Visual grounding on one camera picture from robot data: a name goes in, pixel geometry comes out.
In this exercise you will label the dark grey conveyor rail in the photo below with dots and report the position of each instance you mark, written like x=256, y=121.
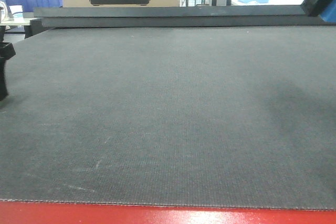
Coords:
x=202, y=16

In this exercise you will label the white table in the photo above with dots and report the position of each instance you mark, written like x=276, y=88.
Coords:
x=271, y=2

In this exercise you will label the light blue tray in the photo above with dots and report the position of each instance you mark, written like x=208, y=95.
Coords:
x=254, y=1

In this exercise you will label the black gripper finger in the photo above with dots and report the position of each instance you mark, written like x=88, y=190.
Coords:
x=7, y=52

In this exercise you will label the white paper cup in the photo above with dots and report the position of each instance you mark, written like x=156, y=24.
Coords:
x=16, y=11

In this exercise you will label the red conveyor frame edge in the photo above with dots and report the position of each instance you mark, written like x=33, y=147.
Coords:
x=47, y=212

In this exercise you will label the dark grey conveyor belt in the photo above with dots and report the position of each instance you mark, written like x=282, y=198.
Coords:
x=207, y=117

